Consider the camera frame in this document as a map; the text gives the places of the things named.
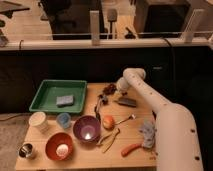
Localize purple bowl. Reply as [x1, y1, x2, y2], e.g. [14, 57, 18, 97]
[73, 115, 101, 142]

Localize blue sponge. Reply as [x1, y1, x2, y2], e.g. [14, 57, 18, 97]
[56, 95, 74, 106]

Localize black cable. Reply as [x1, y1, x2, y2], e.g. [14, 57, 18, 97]
[161, 36, 178, 76]

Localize white paper cup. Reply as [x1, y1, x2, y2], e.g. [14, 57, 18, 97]
[28, 112, 48, 133]

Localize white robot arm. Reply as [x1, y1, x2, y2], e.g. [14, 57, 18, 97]
[116, 68, 204, 171]

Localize small blue cup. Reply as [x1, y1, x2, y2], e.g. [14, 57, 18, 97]
[56, 113, 71, 129]

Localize red apple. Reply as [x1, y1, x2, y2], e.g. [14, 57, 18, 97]
[102, 115, 115, 130]

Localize dark red grape bunch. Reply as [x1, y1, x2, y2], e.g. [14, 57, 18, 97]
[103, 84, 117, 95]

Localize yellow tongs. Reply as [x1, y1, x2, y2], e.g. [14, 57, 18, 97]
[97, 128, 120, 153]

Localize black handled tool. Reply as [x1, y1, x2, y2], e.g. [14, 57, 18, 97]
[94, 94, 108, 121]

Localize grey rectangular block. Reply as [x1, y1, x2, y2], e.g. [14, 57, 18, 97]
[116, 97, 137, 107]

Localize small metal cup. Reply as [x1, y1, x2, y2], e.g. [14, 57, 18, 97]
[18, 143, 36, 159]

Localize orange carrot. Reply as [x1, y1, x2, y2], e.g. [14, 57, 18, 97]
[121, 143, 142, 157]

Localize light blue cloth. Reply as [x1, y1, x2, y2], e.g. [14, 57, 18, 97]
[139, 121, 155, 149]

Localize wooden board table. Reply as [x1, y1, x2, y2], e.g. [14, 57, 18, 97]
[15, 88, 156, 171]

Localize grey horizontal rail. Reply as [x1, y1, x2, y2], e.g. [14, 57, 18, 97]
[0, 37, 213, 52]

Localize red bowl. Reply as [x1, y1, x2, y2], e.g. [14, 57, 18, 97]
[45, 132, 73, 161]

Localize green plastic tray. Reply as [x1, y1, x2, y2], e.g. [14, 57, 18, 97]
[29, 80, 87, 115]

